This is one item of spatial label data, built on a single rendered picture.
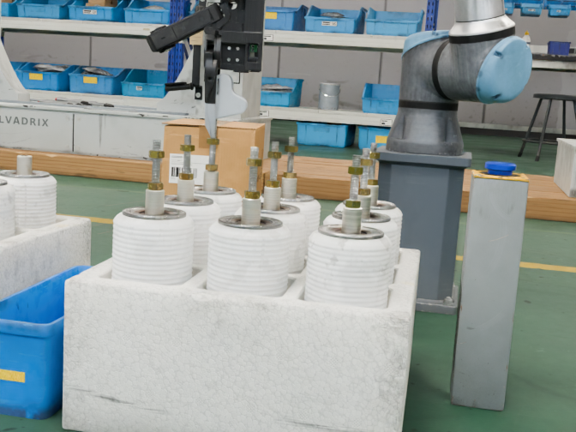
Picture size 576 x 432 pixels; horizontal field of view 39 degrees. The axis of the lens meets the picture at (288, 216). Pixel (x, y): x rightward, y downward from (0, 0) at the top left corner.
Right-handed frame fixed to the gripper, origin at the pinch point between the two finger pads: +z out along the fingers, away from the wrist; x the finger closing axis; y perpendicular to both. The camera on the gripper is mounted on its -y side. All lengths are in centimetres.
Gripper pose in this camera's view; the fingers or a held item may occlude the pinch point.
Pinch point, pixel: (208, 128)
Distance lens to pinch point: 118.7
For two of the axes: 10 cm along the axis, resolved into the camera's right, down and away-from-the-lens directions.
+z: -0.6, 9.8, 1.6
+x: -0.2, -1.6, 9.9
